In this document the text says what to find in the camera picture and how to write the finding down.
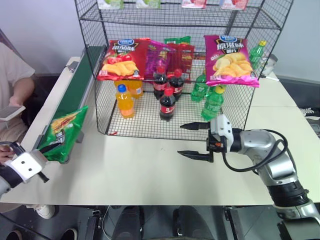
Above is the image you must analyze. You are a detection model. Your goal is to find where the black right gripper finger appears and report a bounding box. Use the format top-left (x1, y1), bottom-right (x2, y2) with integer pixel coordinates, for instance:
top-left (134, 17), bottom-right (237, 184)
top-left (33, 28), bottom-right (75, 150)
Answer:
top-left (177, 149), bottom-right (215, 164)
top-left (179, 121), bottom-right (211, 131)

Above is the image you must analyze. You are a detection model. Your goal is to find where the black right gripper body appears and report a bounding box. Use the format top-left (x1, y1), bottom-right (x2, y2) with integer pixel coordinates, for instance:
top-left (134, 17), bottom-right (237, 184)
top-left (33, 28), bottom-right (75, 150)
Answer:
top-left (206, 130), bottom-right (228, 164)

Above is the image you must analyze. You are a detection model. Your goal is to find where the green chip bag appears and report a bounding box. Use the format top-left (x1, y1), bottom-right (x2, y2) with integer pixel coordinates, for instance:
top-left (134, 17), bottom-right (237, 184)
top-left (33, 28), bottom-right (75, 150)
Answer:
top-left (39, 105), bottom-right (89, 165)

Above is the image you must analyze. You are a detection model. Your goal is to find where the white smartphone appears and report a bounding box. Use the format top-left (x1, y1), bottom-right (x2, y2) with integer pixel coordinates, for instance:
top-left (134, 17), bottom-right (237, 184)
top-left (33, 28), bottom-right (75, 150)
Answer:
top-left (0, 104), bottom-right (27, 122)

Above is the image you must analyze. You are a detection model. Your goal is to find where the green conveyor belt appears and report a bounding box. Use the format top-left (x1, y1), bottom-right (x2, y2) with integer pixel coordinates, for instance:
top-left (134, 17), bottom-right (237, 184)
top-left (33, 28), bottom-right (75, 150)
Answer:
top-left (34, 44), bottom-right (108, 161)

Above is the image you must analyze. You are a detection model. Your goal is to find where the person's hand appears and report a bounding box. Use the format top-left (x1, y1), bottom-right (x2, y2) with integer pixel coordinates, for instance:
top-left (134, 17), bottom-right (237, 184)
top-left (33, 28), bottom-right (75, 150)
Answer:
top-left (9, 95), bottom-right (26, 108)

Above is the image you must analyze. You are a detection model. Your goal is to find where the green soda bottle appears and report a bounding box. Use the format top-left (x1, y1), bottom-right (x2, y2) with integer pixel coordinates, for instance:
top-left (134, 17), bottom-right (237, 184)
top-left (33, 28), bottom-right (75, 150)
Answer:
top-left (200, 85), bottom-right (226, 122)
top-left (248, 40), bottom-right (267, 71)
top-left (190, 71), bottom-right (210, 103)

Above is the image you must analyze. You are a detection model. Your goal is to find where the cola bottle red cap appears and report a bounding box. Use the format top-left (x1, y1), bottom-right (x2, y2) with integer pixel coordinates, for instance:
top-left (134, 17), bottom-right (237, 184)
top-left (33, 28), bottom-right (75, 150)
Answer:
top-left (159, 87), bottom-right (177, 123)
top-left (168, 69), bottom-right (186, 102)
top-left (152, 66), bottom-right (169, 101)

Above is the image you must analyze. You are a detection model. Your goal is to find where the white shoe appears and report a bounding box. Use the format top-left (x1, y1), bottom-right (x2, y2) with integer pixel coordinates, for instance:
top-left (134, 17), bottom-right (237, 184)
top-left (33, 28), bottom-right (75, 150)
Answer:
top-left (34, 204), bottom-right (57, 220)

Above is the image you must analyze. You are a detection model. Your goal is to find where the dark shoe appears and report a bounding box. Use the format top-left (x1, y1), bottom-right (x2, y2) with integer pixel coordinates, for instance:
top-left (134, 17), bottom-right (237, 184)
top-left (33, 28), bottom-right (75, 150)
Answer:
top-left (60, 226), bottom-right (79, 240)
top-left (4, 229), bottom-right (24, 240)

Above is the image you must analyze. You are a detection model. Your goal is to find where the red snack bag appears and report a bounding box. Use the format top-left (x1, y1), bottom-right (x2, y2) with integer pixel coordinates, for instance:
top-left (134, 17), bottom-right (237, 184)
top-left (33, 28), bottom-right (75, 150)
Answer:
top-left (165, 42), bottom-right (196, 83)

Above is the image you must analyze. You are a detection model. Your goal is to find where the orange soda bottle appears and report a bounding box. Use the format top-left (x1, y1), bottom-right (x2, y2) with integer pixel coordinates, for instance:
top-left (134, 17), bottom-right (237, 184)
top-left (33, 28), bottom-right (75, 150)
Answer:
top-left (113, 79), bottom-right (145, 100)
top-left (114, 84), bottom-right (136, 119)

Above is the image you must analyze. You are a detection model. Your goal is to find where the pink chip bag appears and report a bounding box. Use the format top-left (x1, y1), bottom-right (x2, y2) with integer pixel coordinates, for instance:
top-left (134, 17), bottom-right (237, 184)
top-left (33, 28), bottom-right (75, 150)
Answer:
top-left (203, 34), bottom-right (261, 88)

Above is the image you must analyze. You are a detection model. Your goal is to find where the purple snack bag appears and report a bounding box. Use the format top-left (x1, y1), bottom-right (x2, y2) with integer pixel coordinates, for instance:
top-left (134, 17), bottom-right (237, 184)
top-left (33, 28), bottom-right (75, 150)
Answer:
top-left (144, 39), bottom-right (176, 79)

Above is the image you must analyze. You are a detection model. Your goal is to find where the green snack bag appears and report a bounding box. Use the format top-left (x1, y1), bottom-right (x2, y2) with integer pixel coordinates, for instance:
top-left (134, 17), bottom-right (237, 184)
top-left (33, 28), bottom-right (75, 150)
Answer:
top-left (163, 35), bottom-right (192, 46)

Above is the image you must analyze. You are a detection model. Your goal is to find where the seated person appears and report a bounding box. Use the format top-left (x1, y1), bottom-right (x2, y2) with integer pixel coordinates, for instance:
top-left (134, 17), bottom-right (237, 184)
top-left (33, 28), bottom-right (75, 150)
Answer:
top-left (0, 41), bottom-right (36, 143)

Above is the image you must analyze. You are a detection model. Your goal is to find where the white device on table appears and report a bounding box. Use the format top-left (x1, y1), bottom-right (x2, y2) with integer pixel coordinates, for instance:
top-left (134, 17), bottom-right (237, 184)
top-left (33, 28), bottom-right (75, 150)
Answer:
top-left (259, 54), bottom-right (280, 82)

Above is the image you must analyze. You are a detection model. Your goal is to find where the red chip bag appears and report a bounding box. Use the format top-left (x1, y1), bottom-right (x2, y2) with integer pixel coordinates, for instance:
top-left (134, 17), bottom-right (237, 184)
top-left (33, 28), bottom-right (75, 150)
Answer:
top-left (96, 37), bottom-right (151, 82)

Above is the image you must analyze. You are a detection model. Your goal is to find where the pink drink carton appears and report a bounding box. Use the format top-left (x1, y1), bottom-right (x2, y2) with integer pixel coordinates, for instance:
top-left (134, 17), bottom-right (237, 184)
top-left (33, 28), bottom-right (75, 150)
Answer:
top-left (220, 0), bottom-right (250, 11)
top-left (181, 0), bottom-right (209, 10)

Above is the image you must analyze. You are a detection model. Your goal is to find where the green drink carton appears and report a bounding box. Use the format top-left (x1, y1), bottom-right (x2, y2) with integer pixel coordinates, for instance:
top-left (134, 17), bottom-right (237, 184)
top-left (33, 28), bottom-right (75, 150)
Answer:
top-left (97, 0), bottom-right (125, 10)
top-left (135, 0), bottom-right (162, 10)

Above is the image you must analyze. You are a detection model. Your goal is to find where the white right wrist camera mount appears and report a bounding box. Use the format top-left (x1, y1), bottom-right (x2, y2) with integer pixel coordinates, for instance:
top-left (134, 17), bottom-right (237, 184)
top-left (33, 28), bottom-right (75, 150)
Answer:
top-left (209, 114), bottom-right (235, 153)

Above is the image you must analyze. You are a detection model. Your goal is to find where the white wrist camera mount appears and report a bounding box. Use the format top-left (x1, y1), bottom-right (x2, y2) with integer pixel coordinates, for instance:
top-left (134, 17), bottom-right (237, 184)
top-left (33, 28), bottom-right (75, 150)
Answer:
top-left (209, 114), bottom-right (235, 153)
top-left (3, 149), bottom-right (49, 185)

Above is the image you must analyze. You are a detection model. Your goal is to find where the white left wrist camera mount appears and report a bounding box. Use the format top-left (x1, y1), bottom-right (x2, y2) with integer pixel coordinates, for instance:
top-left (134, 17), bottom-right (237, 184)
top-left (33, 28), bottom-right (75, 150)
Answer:
top-left (3, 149), bottom-right (49, 185)

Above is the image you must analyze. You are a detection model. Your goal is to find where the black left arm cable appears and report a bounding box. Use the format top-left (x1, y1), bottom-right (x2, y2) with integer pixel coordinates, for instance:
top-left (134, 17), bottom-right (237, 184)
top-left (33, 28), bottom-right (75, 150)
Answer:
top-left (0, 141), bottom-right (26, 158)

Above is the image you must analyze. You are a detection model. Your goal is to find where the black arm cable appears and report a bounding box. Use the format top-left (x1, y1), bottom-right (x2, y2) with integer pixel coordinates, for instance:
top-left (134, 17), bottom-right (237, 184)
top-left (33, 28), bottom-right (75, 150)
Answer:
top-left (0, 141), bottom-right (26, 158)
top-left (221, 128), bottom-right (289, 176)

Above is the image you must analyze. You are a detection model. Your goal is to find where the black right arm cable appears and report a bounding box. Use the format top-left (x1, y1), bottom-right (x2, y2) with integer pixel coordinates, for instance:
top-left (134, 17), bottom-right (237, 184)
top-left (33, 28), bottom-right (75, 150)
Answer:
top-left (221, 128), bottom-right (289, 176)

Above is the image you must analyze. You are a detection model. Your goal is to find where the black wire rack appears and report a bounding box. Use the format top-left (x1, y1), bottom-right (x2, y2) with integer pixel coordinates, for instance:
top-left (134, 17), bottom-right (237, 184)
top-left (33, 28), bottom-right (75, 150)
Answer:
top-left (73, 0), bottom-right (295, 140)

